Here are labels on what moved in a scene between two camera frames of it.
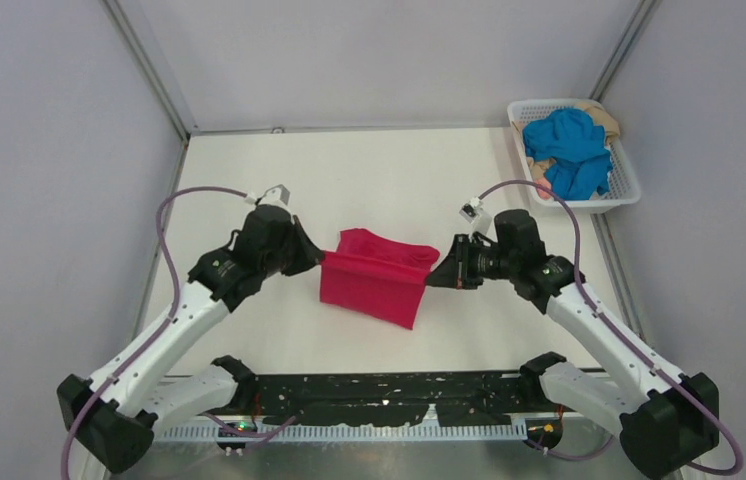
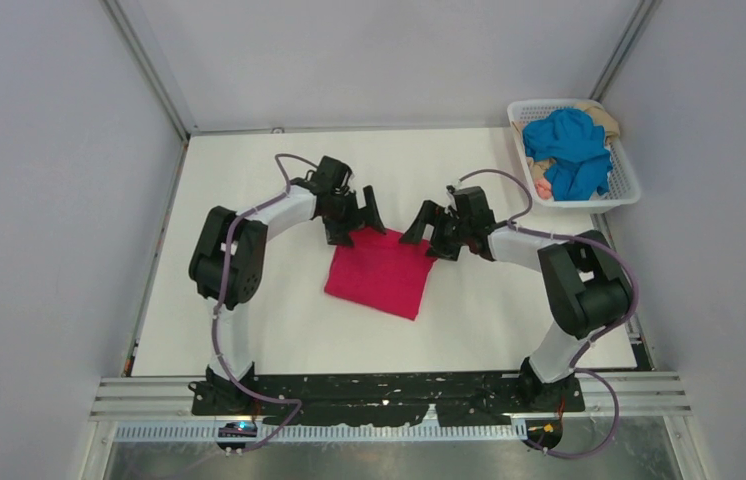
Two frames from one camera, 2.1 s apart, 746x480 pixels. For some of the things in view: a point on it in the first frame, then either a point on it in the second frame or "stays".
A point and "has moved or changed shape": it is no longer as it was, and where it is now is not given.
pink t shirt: (375, 276) has moved or changed shape
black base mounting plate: (406, 399) stays
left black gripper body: (293, 257) -> (343, 218)
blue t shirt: (576, 145) stays
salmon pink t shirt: (543, 194) stays
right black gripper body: (475, 262) -> (450, 234)
